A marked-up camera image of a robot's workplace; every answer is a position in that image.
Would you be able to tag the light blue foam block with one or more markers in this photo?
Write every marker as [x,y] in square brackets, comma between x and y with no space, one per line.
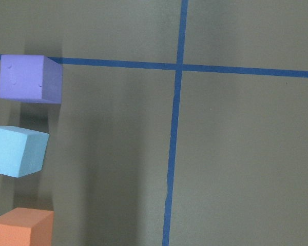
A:
[22,151]

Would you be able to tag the purple foam block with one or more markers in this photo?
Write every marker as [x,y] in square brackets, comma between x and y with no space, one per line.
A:
[30,79]

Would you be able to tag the orange foam block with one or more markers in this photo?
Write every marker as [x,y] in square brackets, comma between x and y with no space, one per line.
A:
[23,226]

